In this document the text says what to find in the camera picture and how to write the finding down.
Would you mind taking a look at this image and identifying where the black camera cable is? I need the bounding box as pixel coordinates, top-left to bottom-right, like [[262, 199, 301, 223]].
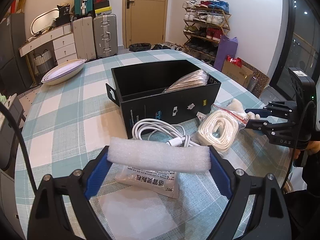
[[0, 102, 38, 193]]

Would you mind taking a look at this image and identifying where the bagged cream rope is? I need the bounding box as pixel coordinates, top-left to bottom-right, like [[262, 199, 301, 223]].
[[195, 109, 249, 153]]

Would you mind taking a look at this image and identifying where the stack of shoe boxes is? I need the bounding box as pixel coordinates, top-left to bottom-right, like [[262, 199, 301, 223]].
[[93, 0, 112, 16]]

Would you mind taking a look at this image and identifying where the striped laundry basket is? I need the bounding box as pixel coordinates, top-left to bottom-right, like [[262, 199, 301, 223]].
[[34, 49, 55, 76]]

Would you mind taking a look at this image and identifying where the white charging cable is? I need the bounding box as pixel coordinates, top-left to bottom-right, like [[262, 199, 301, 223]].
[[131, 119, 201, 147]]

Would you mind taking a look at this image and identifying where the white drawer desk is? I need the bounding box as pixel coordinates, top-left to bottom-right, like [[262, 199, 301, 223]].
[[19, 24, 78, 64]]

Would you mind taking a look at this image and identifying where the oval white bowl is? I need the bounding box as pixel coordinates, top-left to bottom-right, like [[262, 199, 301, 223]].
[[41, 59, 87, 86]]

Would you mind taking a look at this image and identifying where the dark grey refrigerator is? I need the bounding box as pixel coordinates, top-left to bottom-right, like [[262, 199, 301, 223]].
[[1, 13, 33, 95]]

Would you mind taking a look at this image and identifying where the grey low cabinet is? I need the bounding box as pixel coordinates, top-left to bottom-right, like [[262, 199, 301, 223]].
[[0, 93, 26, 170]]

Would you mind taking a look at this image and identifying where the white foam piece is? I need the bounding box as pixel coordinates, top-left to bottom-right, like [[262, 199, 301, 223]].
[[107, 137, 211, 173]]

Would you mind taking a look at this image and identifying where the beige suitcase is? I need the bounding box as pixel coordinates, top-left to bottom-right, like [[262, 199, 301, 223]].
[[73, 16, 97, 61]]

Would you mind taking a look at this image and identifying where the black handbag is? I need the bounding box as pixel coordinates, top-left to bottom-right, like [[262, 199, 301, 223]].
[[55, 4, 71, 27]]

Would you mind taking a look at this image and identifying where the person right hand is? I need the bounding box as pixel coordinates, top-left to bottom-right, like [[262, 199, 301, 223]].
[[293, 141, 320, 160]]

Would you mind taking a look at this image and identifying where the wooden door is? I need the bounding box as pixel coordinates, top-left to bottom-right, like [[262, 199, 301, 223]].
[[122, 0, 168, 48]]

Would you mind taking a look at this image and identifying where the cardboard box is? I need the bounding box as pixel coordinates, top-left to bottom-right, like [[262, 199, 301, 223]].
[[222, 60, 269, 98]]

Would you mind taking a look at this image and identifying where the oval mirror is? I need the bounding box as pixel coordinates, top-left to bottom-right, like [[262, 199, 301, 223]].
[[30, 8, 59, 35]]

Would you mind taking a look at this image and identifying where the silver suitcase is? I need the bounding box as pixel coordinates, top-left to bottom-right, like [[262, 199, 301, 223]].
[[93, 14, 118, 59]]

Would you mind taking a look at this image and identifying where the wooden shoe rack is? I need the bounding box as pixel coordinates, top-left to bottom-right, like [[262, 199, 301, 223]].
[[183, 5, 231, 63]]

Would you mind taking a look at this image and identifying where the bagged white brown rope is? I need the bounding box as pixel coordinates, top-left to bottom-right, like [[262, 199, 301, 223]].
[[162, 69, 211, 93]]

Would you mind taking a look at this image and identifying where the black storage box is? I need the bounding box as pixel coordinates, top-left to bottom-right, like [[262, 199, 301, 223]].
[[106, 60, 221, 139]]

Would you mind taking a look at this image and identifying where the white plush toy blue tip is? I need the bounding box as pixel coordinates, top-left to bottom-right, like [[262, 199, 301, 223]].
[[226, 98, 260, 120]]

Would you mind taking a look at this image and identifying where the checkered teal tablecloth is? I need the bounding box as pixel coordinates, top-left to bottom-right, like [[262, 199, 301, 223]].
[[15, 49, 291, 240]]

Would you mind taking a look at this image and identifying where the purple bag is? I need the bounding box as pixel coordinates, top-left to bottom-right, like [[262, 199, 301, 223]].
[[213, 35, 238, 72]]

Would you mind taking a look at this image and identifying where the white medicine sachet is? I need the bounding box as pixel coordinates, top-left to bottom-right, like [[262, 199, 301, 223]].
[[116, 165, 179, 199]]

